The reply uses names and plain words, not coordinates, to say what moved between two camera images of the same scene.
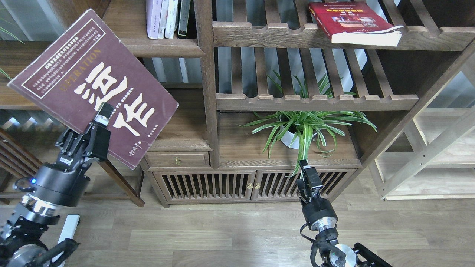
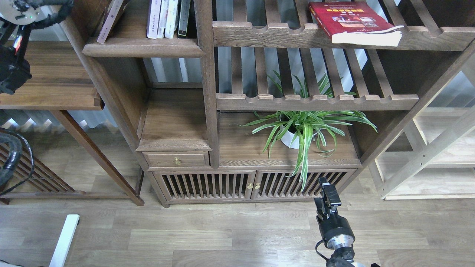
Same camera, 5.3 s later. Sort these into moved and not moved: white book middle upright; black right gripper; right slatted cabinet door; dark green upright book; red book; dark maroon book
Moved: black right gripper; dark maroon book
Not moved: right slatted cabinet door; dark green upright book; white book middle upright; red book
